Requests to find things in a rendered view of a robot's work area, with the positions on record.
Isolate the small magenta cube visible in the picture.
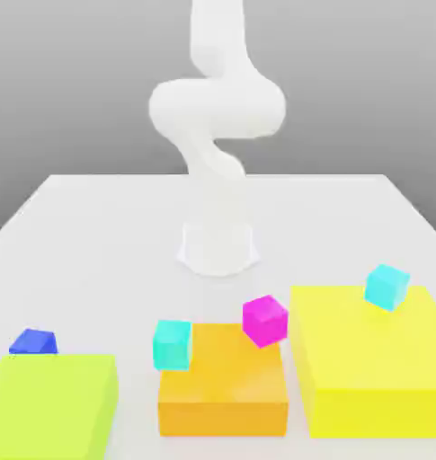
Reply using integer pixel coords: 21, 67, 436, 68
242, 294, 289, 349

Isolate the small cyan cube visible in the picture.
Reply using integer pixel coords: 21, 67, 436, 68
363, 263, 412, 313

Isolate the large orange box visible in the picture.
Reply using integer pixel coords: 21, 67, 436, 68
156, 322, 289, 438

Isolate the large yellow box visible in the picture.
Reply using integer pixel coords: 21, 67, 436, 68
289, 285, 436, 440

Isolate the small turquoise cube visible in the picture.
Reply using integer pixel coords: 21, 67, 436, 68
152, 319, 193, 372

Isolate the large lime green box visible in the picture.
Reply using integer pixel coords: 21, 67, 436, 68
0, 353, 120, 460

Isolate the small blue cube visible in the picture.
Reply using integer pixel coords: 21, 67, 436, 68
8, 327, 59, 356

